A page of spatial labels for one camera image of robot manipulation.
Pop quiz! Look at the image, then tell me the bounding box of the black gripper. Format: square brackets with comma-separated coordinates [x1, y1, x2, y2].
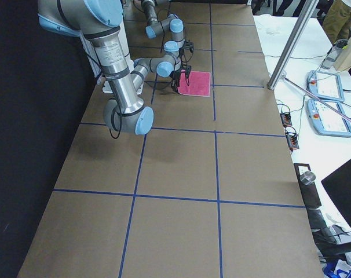
[181, 65, 192, 76]
[171, 69, 190, 93]

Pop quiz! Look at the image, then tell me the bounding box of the person in khaki trousers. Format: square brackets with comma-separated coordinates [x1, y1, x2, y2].
[322, 0, 351, 45]

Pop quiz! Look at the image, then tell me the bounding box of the silver metal cylinder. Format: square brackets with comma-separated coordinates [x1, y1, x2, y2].
[299, 171, 316, 185]

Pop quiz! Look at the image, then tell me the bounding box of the black connector box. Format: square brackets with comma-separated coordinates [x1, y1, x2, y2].
[280, 112, 293, 127]
[285, 129, 299, 152]

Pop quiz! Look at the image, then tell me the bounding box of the far teach pendant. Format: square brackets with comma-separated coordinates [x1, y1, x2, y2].
[307, 70, 345, 102]

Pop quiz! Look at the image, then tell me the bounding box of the pink towel grey back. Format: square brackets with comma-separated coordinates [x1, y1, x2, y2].
[178, 71, 211, 97]

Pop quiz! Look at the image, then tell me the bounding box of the black flat box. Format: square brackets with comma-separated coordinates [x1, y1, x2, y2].
[294, 163, 321, 210]

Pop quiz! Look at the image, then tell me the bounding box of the clear water bottle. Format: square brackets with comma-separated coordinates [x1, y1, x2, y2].
[321, 39, 348, 70]

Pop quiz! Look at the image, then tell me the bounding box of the black monitor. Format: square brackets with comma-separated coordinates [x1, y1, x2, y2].
[321, 160, 351, 227]

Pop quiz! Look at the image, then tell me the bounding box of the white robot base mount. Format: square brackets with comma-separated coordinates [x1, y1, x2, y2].
[82, 5, 144, 95]

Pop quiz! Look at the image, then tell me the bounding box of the teach pendant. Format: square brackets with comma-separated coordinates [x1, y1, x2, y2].
[307, 70, 345, 102]
[306, 99, 351, 138]

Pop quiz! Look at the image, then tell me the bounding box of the near teach pendant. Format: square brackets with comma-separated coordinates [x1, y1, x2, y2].
[306, 99, 351, 138]

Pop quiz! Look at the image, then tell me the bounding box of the near black connector box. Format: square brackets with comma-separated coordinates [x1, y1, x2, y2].
[285, 129, 299, 152]

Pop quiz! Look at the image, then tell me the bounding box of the aluminium frame post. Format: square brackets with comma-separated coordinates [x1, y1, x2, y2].
[267, 0, 319, 90]

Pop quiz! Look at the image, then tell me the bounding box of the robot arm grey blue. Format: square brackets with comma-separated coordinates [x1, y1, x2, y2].
[38, 1, 185, 135]
[132, 1, 194, 92]

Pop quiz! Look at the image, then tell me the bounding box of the far black connector box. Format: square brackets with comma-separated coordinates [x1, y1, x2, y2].
[280, 112, 293, 127]

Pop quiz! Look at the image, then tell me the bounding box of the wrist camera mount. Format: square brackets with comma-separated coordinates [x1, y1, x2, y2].
[181, 41, 194, 53]

